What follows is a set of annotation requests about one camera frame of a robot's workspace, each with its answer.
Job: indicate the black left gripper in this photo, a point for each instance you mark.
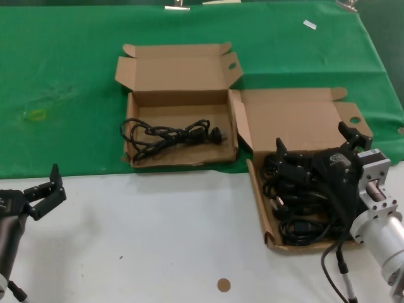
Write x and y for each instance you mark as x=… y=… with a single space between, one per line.
x=12 y=205

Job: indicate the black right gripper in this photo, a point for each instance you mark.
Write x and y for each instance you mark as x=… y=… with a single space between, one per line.
x=339 y=176

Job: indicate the cardboard box with round hole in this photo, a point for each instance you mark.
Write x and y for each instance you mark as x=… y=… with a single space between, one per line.
x=290 y=126

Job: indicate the cardboard box with torn edge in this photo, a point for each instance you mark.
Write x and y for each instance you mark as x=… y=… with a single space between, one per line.
x=183 y=79

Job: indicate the green table cloth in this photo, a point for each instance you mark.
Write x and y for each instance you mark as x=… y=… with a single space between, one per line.
x=63 y=63

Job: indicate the white tape strip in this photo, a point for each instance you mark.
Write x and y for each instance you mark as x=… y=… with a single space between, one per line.
x=309 y=25

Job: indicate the round cardboard disc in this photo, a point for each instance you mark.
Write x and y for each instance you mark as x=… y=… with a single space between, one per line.
x=223 y=285

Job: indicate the pale flat strip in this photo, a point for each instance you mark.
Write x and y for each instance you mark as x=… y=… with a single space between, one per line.
x=221 y=2

